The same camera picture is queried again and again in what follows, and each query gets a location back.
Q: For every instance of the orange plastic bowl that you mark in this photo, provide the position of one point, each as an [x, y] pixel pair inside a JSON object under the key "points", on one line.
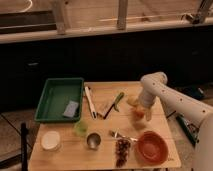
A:
{"points": [[151, 148]]}

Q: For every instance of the black chair frame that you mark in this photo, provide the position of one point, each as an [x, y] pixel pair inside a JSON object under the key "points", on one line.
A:
{"points": [[18, 162]]}

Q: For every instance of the yellow banana toy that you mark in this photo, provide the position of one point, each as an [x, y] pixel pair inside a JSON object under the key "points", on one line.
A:
{"points": [[132, 101]]}

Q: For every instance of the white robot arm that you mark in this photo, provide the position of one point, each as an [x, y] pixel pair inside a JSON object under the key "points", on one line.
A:
{"points": [[200, 114]]}

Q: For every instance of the small metal cup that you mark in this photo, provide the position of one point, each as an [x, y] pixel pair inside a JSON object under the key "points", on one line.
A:
{"points": [[93, 140]]}

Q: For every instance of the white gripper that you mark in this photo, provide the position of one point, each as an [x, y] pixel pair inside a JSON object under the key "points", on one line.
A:
{"points": [[147, 100]]}

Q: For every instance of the green bin on floor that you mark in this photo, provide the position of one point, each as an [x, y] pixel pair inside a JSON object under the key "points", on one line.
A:
{"points": [[190, 130]]}

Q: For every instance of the green plastic cup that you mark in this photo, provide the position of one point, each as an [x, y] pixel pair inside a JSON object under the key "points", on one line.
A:
{"points": [[80, 128]]}

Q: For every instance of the green handled tool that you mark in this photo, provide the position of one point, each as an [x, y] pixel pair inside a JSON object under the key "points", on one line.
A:
{"points": [[114, 104]]}

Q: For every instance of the black power adapter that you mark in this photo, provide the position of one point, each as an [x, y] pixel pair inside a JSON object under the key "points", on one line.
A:
{"points": [[193, 92]]}

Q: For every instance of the green plastic tray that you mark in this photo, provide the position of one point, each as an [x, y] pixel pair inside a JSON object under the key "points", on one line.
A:
{"points": [[55, 98]]}

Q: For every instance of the grey blue sponge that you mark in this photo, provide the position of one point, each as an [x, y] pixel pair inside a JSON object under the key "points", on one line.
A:
{"points": [[71, 109]]}

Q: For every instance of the dark dried fruit pile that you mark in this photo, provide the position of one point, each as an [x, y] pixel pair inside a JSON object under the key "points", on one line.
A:
{"points": [[122, 150]]}

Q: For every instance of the white marker pen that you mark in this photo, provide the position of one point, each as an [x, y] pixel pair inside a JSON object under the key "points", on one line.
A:
{"points": [[91, 105]]}

